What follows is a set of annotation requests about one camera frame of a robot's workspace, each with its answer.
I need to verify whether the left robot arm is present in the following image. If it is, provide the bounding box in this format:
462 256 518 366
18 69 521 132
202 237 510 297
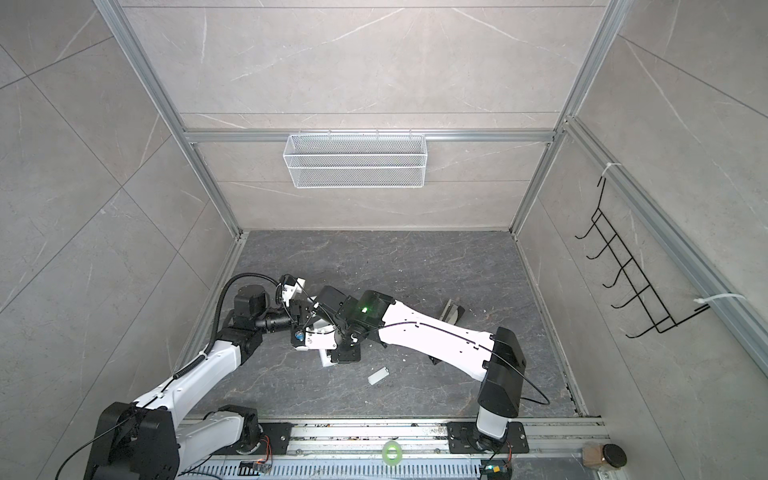
83 275 304 479

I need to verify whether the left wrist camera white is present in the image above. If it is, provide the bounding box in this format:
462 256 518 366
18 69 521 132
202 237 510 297
278 274 305 307

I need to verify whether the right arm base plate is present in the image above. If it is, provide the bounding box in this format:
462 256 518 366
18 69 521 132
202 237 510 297
446 421 530 455

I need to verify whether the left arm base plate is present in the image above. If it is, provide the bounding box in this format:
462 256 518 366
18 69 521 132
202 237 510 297
234 422 293 457

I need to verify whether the white remote control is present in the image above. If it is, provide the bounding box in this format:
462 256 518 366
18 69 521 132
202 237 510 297
304 319 337 367

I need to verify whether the white wire mesh basket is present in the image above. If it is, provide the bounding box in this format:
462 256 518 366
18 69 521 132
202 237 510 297
283 133 428 189

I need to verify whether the black wire hook rack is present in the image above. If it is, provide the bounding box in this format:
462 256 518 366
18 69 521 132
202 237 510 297
574 177 711 339

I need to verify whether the amber jar black lid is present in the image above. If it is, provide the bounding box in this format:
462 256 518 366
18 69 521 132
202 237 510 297
582 443 628 471

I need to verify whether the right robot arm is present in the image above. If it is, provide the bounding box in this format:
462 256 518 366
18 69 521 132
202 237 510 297
292 286 550 451

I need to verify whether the white battery cover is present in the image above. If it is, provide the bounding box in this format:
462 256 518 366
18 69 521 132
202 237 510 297
367 367 390 386

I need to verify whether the green tape roll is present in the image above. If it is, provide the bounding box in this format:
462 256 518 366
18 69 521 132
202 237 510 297
382 440 403 467

